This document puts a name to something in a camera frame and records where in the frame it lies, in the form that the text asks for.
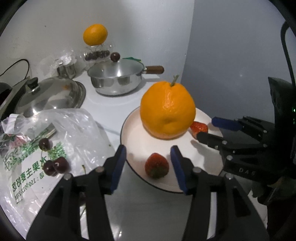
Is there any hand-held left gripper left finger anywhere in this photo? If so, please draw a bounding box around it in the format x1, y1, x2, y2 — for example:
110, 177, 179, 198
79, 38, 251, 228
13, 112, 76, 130
26, 144, 127, 241

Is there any small orange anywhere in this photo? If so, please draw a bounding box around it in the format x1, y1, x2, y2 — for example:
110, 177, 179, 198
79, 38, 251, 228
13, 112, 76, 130
83, 24, 108, 46

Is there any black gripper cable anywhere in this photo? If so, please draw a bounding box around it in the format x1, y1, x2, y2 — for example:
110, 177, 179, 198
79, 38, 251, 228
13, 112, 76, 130
280, 21, 296, 87

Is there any large steel pot lid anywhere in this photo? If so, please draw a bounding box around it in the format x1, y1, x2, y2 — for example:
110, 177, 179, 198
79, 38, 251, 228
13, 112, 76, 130
15, 77, 86, 117

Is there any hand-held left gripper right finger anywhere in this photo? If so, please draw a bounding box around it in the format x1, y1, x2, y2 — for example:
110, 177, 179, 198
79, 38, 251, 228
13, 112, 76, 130
170, 145, 270, 241

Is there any large orange with stem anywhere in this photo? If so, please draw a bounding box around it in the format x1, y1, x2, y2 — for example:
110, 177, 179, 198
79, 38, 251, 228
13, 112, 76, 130
140, 75, 196, 140

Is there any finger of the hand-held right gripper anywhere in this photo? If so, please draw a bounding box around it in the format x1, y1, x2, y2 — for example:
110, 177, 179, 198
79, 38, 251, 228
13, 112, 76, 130
211, 116, 275, 145
196, 132, 266, 163

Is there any steel cup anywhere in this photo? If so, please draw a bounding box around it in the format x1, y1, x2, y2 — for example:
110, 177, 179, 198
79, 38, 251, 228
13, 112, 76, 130
57, 62, 77, 79

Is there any dark red cherry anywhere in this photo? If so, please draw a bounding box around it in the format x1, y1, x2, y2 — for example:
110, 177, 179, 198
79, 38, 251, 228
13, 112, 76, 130
54, 157, 70, 174
42, 160, 57, 176
38, 138, 52, 151

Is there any white plate with dark rim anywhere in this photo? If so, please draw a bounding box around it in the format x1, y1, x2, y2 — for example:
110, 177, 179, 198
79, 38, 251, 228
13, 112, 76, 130
120, 107, 223, 193

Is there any crumpled clear plastic bag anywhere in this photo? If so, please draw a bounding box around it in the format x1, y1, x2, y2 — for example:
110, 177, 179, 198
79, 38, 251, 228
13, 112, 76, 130
39, 47, 79, 77

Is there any black cooker power cable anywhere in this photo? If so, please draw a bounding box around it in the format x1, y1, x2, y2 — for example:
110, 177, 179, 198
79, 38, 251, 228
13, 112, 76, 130
0, 59, 30, 77

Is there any red strawberry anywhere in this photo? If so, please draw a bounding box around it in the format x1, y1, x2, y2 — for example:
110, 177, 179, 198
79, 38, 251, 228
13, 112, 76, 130
190, 121, 208, 138
145, 152, 169, 179

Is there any saucepan lid with dark knob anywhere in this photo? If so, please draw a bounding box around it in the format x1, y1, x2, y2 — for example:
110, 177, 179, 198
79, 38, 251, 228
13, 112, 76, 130
88, 52, 145, 78

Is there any glass jar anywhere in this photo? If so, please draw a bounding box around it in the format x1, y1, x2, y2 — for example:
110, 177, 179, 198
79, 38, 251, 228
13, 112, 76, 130
82, 44, 114, 63

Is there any steel saucepan with wooden handle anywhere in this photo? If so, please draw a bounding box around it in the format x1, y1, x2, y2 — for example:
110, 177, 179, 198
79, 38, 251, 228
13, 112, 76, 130
87, 65, 164, 96

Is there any clear printed plastic bag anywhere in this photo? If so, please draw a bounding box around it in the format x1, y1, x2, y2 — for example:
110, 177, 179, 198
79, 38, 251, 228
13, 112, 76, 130
0, 108, 116, 209

